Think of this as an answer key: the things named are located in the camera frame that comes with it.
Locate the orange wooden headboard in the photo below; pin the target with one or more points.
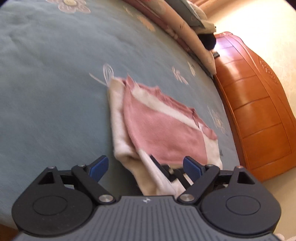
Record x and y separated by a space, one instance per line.
261 119

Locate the blue floral bed sheet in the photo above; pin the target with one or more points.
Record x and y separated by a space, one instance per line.
56 59

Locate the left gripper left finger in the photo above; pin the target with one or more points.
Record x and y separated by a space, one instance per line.
88 177

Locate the person lying on bed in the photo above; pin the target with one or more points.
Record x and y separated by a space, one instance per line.
205 34

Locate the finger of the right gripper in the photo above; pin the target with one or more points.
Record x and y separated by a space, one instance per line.
179 174
168 172

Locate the pink and white knit sweater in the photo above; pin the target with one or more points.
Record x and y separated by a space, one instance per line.
150 128

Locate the blue pillow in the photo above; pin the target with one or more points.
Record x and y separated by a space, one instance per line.
186 12

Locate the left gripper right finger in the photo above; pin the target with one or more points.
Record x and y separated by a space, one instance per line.
203 178

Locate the pink floral folded quilt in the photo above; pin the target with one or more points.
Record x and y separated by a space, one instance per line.
163 15

